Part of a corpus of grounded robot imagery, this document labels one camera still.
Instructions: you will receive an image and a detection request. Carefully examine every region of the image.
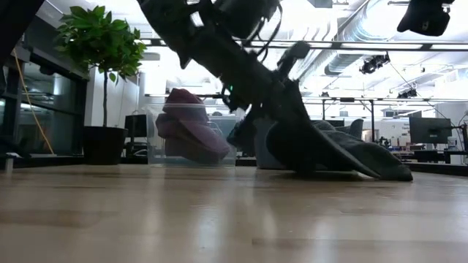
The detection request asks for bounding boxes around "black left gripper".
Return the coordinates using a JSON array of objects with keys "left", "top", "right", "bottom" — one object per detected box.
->
[{"left": 226, "top": 61, "right": 381, "bottom": 179}]

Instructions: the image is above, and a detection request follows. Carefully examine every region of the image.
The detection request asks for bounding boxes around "black computer monitor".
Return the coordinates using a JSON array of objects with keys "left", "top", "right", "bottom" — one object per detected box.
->
[
  {"left": 408, "top": 116, "right": 453, "bottom": 145},
  {"left": 124, "top": 114, "right": 149, "bottom": 140}
]

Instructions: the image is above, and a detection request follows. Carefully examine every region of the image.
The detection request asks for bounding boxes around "clear plastic bin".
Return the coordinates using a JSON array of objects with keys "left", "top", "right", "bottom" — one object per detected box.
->
[{"left": 145, "top": 103, "right": 239, "bottom": 168}]

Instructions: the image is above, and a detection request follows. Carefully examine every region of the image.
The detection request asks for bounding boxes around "background black metal frame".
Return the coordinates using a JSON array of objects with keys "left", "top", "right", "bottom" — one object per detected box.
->
[{"left": 303, "top": 96, "right": 468, "bottom": 143}]

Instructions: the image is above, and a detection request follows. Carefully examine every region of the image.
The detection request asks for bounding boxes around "yellow cable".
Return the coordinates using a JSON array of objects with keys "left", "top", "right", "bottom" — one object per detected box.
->
[{"left": 13, "top": 53, "right": 56, "bottom": 155}]

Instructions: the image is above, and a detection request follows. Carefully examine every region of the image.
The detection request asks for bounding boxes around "grey office chair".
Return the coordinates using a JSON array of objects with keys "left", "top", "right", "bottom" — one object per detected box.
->
[{"left": 343, "top": 118, "right": 366, "bottom": 142}]

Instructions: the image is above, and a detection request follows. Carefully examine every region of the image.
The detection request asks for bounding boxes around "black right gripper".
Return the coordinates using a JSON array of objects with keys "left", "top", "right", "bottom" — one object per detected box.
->
[{"left": 396, "top": 0, "right": 456, "bottom": 37}]

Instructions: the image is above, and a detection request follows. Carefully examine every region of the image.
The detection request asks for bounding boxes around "silver ventilation duct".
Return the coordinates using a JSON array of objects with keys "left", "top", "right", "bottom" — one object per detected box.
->
[{"left": 292, "top": 0, "right": 403, "bottom": 87}]

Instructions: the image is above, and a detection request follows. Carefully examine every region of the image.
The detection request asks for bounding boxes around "potted green plant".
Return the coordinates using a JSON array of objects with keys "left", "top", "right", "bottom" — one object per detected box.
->
[{"left": 53, "top": 4, "right": 148, "bottom": 166}]

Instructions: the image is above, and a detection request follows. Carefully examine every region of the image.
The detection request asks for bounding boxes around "dark grey baseball cap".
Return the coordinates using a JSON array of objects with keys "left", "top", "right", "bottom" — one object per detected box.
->
[{"left": 314, "top": 122, "right": 414, "bottom": 183}]

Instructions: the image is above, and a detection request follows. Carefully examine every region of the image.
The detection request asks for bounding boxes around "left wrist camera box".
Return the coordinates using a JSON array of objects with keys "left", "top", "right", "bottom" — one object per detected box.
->
[{"left": 276, "top": 39, "right": 312, "bottom": 80}]

